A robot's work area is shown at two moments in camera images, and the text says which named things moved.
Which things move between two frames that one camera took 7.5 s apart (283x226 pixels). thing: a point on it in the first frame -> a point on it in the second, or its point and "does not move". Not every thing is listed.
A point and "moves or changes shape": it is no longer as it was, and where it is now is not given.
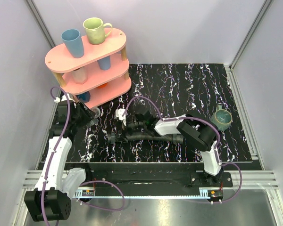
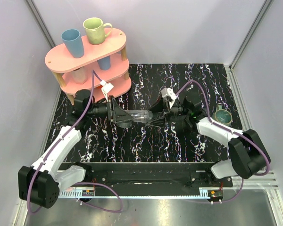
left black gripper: [87, 115] -> [110, 109]
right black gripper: [123, 128] -> [158, 107]
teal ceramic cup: [221, 118] does not move
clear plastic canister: [96, 112] moves or changes shape
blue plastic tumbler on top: [72, 38] does not move
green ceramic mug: [95, 29] does not move
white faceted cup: [80, 76] does not move
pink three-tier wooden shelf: [99, 75] does not move
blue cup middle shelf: [104, 64] does not move
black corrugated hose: [113, 137] moves or changes shape
